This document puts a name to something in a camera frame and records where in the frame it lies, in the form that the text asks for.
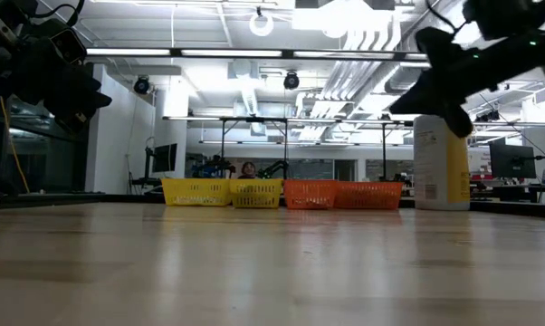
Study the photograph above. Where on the black computer monitor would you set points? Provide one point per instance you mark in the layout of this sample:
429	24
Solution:
512	160
165	157

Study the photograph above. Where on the black background station frame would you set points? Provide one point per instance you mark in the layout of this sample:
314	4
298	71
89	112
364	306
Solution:
254	119

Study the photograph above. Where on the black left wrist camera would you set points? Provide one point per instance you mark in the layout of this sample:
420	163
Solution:
69	43

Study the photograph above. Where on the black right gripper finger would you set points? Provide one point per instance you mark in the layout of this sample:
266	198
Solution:
417	97

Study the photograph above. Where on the yellow plastic basket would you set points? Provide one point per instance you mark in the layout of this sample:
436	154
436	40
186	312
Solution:
195	192
255	193

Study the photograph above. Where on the ceiling light strip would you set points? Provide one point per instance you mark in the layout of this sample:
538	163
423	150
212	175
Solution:
127	51
345	54
232	53

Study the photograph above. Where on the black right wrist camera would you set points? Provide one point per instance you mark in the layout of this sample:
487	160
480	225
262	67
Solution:
437	47

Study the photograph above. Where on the white yellow wipes canister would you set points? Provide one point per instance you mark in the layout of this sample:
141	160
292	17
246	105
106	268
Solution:
440	172

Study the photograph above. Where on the person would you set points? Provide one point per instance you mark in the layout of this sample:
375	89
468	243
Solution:
248	169

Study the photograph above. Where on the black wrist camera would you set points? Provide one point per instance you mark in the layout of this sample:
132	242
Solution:
437	47
69	43

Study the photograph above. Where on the silver ceiling duct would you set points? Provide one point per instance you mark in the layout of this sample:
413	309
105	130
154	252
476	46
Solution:
404	77

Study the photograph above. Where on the orange plastic basket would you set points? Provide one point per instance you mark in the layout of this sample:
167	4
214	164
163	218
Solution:
309	194
370	195

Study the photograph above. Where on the black ceiling camera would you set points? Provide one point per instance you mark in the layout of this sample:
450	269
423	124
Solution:
487	117
142	85
291	80

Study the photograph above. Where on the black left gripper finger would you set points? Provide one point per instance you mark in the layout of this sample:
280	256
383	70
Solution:
98	97

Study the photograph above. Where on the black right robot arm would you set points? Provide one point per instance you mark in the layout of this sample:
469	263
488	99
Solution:
512	16

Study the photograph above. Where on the black background robot arm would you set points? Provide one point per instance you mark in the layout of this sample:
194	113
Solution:
213	166
274	169

